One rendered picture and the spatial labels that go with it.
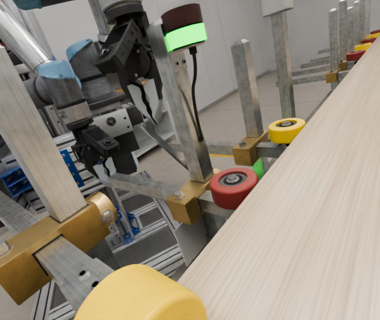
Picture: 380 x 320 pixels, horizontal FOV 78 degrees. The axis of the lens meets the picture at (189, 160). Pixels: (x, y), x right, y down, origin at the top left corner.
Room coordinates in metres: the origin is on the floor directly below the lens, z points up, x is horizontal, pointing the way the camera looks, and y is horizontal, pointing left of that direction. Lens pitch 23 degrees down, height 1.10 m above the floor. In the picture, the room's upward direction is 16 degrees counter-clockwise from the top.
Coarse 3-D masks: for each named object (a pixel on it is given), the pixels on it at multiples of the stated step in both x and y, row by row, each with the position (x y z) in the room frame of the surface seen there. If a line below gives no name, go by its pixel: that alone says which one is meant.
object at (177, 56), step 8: (192, 24) 0.38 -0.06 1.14; (168, 32) 0.40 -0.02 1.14; (176, 48) 0.39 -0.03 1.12; (184, 48) 0.39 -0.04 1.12; (192, 48) 0.40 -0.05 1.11; (176, 56) 0.42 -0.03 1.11; (184, 56) 0.44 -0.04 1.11; (192, 56) 0.40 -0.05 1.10; (176, 64) 0.42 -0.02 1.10; (184, 64) 0.43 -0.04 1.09; (192, 88) 0.42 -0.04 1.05; (192, 96) 0.42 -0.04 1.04; (200, 128) 0.43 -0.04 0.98; (200, 136) 0.43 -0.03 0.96
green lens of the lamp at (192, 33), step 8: (200, 24) 0.39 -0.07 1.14; (176, 32) 0.38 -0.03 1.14; (184, 32) 0.38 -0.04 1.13; (192, 32) 0.38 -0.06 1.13; (200, 32) 0.38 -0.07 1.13; (168, 40) 0.40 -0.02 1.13; (176, 40) 0.38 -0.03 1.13; (184, 40) 0.38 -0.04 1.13; (192, 40) 0.38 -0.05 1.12; (200, 40) 0.38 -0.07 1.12
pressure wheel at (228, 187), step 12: (240, 168) 0.36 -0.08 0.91; (216, 180) 0.35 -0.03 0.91; (228, 180) 0.34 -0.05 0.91; (240, 180) 0.33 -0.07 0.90; (252, 180) 0.31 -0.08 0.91; (216, 192) 0.32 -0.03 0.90; (228, 192) 0.30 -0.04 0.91; (240, 192) 0.30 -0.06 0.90; (216, 204) 0.32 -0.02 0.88; (228, 204) 0.30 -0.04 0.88
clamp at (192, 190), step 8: (216, 168) 0.47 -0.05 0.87; (192, 184) 0.43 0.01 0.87; (200, 184) 0.42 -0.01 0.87; (208, 184) 0.41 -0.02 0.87; (184, 192) 0.40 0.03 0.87; (192, 192) 0.39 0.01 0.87; (200, 192) 0.39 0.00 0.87; (168, 200) 0.39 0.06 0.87; (184, 200) 0.38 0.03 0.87; (192, 200) 0.37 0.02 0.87; (176, 208) 0.38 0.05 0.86; (184, 208) 0.36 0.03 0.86; (192, 208) 0.37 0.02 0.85; (200, 208) 0.38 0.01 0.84; (176, 216) 0.39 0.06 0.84; (184, 216) 0.37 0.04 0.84; (192, 216) 0.37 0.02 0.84; (200, 216) 0.38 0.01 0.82; (192, 224) 0.36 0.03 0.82
